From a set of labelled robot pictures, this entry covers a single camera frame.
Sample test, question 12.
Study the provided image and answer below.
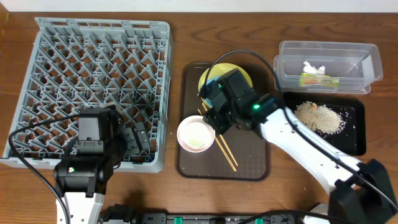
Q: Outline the yellow round plate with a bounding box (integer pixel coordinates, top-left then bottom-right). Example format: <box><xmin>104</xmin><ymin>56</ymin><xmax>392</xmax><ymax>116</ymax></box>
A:
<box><xmin>198</xmin><ymin>63</ymin><xmax>253</xmax><ymax>108</ymax></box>

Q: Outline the pink bowl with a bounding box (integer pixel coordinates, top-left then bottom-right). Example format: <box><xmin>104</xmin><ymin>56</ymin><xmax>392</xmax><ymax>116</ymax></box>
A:
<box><xmin>177</xmin><ymin>115</ymin><xmax>215</xmax><ymax>153</ymax></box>

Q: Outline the green snack wrapper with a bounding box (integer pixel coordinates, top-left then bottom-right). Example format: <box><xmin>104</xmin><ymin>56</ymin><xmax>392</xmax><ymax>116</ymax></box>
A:
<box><xmin>298</xmin><ymin>73</ymin><xmax>340</xmax><ymax>88</ymax></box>

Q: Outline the white tissue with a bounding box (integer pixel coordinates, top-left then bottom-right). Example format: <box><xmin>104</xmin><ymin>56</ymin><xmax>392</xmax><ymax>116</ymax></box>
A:
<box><xmin>303</xmin><ymin>61</ymin><xmax>325</xmax><ymax>75</ymax></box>

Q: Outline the food scraps pile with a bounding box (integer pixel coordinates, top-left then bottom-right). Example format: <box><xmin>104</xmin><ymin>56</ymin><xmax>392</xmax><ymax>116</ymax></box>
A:
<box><xmin>294</xmin><ymin>101</ymin><xmax>346</xmax><ymax>134</ymax></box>

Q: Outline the light blue bowl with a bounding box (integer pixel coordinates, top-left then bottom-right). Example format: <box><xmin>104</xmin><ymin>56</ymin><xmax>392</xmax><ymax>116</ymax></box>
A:
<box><xmin>203</xmin><ymin>78</ymin><xmax>218</xmax><ymax>108</ymax></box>

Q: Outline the white cup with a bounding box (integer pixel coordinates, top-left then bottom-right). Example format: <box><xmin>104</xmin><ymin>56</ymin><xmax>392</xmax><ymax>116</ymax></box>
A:
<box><xmin>182</xmin><ymin>122</ymin><xmax>211</xmax><ymax>148</ymax></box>

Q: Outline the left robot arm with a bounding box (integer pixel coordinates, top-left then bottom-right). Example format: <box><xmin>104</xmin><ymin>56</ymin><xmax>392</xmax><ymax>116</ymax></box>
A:
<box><xmin>53</xmin><ymin>106</ymin><xmax>151</xmax><ymax>223</ymax></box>

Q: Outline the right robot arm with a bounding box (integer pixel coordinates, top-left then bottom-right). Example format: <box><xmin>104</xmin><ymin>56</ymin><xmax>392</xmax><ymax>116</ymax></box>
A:
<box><xmin>199</xmin><ymin>68</ymin><xmax>397</xmax><ymax>223</ymax></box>

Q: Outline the grey plastic dishwasher rack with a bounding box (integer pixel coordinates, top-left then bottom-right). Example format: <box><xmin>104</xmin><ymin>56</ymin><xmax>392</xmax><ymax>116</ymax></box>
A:
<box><xmin>11</xmin><ymin>17</ymin><xmax>174</xmax><ymax>173</ymax></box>

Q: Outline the black waste tray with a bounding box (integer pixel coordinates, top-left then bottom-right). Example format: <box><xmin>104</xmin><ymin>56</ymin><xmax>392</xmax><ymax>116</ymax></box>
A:
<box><xmin>284</xmin><ymin>93</ymin><xmax>366</xmax><ymax>156</ymax></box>

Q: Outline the upper wooden chopstick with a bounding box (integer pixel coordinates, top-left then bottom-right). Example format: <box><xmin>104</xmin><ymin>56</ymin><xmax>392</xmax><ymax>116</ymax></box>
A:
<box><xmin>201</xmin><ymin>102</ymin><xmax>239</xmax><ymax>167</ymax></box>

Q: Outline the wooden chopstick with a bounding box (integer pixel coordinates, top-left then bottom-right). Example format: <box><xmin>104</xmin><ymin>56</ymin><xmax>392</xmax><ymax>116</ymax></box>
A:
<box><xmin>201</xmin><ymin>102</ymin><xmax>239</xmax><ymax>167</ymax></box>
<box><xmin>197</xmin><ymin>109</ymin><xmax>237</xmax><ymax>172</ymax></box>

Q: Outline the lower wooden chopstick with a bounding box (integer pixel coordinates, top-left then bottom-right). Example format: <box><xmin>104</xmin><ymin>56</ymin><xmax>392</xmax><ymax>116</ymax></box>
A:
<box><xmin>197</xmin><ymin>109</ymin><xmax>237</xmax><ymax>172</ymax></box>

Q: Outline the dark brown serving tray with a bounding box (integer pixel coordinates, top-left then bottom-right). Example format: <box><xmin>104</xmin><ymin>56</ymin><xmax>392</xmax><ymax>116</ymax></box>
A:
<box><xmin>176</xmin><ymin>62</ymin><xmax>271</xmax><ymax>181</ymax></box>

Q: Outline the clear plastic bin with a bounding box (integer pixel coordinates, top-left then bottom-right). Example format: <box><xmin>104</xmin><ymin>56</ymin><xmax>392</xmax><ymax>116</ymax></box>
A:
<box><xmin>274</xmin><ymin>40</ymin><xmax>383</xmax><ymax>94</ymax></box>

